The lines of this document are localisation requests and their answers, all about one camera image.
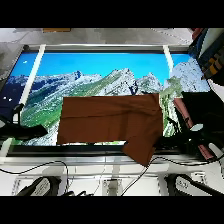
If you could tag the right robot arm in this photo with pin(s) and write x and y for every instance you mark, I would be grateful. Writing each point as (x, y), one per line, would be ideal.
(186, 140)

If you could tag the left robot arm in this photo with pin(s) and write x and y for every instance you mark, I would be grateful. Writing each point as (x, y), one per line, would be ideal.
(23, 130)

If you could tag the heap of clothes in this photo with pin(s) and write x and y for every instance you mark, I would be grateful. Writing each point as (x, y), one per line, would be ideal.
(210, 56)

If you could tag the brown garment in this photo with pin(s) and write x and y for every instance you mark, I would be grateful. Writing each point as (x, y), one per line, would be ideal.
(110, 118)

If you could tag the black garment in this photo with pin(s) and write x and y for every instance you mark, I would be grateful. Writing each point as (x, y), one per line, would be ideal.
(203, 105)

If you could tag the silver frame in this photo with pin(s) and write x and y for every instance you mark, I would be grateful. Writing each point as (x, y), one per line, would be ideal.
(110, 164)

